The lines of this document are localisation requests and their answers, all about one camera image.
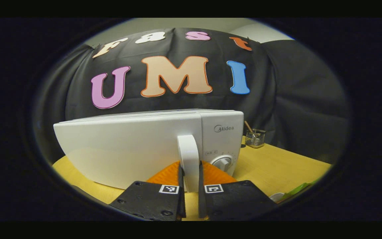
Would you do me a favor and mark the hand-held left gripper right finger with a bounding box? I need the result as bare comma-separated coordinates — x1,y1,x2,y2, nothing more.
198,161,280,221

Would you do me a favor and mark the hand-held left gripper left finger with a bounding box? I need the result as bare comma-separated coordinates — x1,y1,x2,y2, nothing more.
109,161,187,221

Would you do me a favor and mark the white microwave oven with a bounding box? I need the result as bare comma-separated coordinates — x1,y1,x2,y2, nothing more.
53,109,244,193

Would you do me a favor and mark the sandwich with green lettuce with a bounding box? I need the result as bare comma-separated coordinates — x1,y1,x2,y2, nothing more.
279,181,319,203

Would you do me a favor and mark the wire mesh holder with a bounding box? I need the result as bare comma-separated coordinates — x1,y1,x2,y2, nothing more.
245,129,266,148

